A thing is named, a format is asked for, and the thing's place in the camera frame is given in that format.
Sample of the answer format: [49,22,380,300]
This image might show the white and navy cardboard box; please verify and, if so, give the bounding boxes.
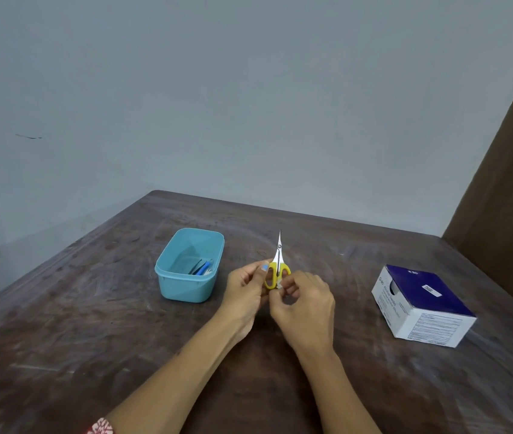
[371,265,478,349]

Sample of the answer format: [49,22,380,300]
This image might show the person's right forearm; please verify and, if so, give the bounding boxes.
[294,348,381,434]

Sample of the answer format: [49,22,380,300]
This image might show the light blue plastic container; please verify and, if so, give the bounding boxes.
[154,228,225,304]

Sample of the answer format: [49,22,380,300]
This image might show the red patterned sleeve cuff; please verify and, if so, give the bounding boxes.
[87,417,115,434]

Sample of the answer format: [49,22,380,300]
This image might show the brown wooden door panel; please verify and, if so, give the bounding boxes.
[442,52,513,324]

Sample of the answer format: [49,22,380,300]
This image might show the person's left forearm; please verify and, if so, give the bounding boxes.
[103,314,253,434]

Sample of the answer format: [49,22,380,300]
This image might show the yellow handled small scissors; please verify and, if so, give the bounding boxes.
[263,230,292,291]

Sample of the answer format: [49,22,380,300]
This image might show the person's right hand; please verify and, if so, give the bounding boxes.
[269,270,337,358]

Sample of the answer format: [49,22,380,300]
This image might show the person's left hand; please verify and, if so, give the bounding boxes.
[217,259,272,347]

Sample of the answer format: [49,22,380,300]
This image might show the blue tools bundle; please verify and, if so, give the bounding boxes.
[188,259,215,276]

